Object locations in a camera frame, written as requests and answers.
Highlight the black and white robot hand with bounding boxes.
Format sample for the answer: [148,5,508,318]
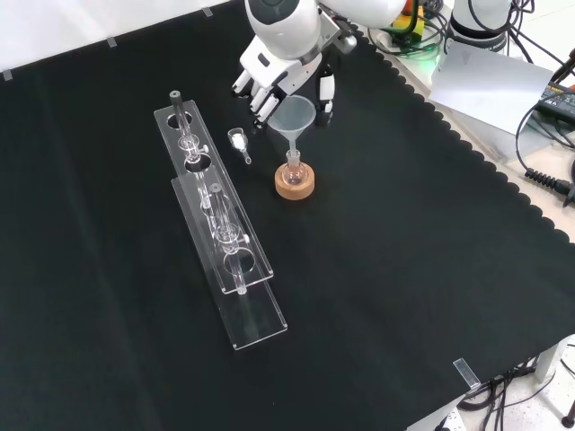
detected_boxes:
[231,34,337,136]

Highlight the clear plastic funnel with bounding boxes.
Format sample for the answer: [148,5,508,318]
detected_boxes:
[267,94,317,158]

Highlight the small glass weighing funnel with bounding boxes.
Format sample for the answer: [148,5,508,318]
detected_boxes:
[226,128,254,166]

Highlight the clear round-bottom glass flask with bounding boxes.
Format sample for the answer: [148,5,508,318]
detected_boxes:
[286,150,308,187]

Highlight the clear acrylic funnel stand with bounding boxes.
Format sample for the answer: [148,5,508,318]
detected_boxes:
[153,91,289,352]

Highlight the yellow stop button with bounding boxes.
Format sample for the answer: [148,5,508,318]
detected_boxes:
[391,4,426,47]

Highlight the black cloth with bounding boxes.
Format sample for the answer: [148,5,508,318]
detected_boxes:
[0,0,575,431]

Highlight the pale board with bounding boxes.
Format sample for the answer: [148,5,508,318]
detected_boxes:
[428,41,554,136]

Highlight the black power adapter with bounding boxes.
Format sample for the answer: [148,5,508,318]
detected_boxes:
[537,82,575,121]

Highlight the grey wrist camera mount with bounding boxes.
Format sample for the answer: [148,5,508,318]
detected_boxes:
[319,12,358,56]

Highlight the cork ring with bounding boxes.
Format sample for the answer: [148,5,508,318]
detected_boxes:
[274,162,316,200]

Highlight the black cable loop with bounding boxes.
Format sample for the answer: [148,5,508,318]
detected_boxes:
[514,97,575,174]

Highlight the black coiled cable with plug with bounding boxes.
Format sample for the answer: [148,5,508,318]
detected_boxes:
[524,166,575,208]

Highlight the black floor cables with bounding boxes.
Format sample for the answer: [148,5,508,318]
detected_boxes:
[456,343,575,431]

